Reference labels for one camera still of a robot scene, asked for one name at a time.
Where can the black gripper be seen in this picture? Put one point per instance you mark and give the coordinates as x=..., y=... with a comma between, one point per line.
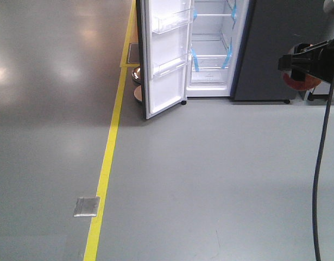
x=315, y=60

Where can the red yellow apple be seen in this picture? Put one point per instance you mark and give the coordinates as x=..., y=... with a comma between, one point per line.
x=308, y=83

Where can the fridge door with shelves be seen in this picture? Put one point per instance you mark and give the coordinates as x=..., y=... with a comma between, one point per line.
x=160, y=94

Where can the dark grey closed fridge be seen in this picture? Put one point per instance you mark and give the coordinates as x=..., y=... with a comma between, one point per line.
x=271, y=30

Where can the white open fridge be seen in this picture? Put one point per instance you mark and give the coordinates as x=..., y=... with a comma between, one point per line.
x=218, y=29

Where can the clear crisper drawer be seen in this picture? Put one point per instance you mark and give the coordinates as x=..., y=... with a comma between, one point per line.
x=209, y=69

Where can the clear middle door bin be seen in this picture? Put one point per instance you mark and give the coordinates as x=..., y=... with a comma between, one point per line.
x=162, y=69

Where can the clear door bin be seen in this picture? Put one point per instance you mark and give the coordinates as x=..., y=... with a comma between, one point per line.
x=168, y=22
x=162, y=69

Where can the clear upper door bin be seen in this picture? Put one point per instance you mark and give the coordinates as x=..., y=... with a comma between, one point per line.
x=168, y=22

